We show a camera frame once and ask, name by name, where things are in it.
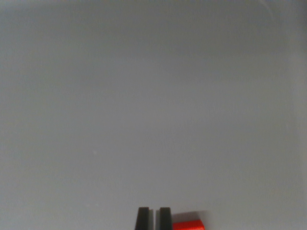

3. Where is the red cube block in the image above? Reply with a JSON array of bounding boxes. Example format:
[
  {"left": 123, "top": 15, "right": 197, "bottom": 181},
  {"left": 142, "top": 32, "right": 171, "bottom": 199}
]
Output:
[{"left": 172, "top": 219, "right": 206, "bottom": 230}]

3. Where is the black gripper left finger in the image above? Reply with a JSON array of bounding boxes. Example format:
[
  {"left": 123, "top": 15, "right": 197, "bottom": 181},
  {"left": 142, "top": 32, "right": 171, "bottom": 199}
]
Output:
[{"left": 135, "top": 207, "right": 154, "bottom": 230}]

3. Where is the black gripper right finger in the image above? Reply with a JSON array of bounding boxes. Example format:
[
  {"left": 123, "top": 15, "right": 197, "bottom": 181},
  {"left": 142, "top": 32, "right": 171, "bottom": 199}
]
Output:
[{"left": 155, "top": 207, "right": 174, "bottom": 230}]

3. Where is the gray plastic tray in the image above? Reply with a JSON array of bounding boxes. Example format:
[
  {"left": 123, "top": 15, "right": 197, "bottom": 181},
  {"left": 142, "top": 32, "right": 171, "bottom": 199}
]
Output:
[{"left": 0, "top": 0, "right": 307, "bottom": 230}]

